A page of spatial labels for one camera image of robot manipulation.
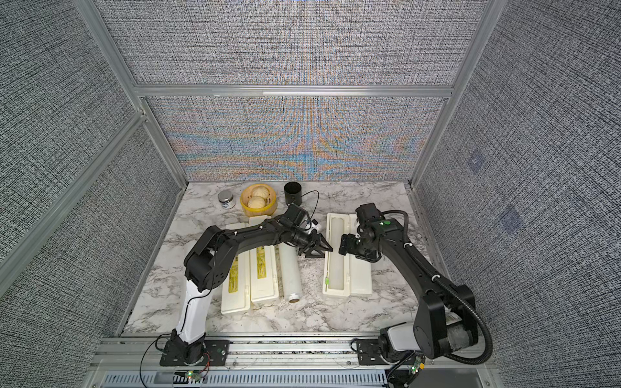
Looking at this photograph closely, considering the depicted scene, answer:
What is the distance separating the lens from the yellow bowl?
41.6 inches

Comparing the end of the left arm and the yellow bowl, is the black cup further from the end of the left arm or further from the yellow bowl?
the end of the left arm

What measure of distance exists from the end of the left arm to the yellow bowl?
27cm

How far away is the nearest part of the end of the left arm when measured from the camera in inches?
32.7
